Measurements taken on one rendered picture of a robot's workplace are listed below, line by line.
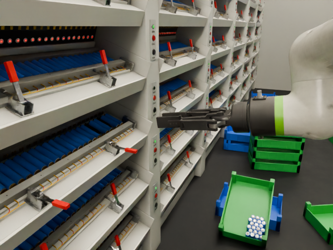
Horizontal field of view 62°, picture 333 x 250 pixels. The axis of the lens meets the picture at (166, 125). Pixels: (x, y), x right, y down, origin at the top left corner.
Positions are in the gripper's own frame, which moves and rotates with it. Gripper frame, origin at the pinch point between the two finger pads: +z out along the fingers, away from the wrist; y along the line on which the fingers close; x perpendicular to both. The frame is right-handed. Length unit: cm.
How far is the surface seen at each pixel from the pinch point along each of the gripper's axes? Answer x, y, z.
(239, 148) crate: 62, -130, 6
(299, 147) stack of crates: 53, -111, -34
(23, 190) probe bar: 3.8, 32.8, 19.6
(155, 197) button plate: 36.1, -16.9, 19.1
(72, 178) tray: 7.1, 21.4, 18.1
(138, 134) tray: 7.5, -10.1, 17.2
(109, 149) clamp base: 6.3, 6.1, 17.7
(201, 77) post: 1, -83, 15
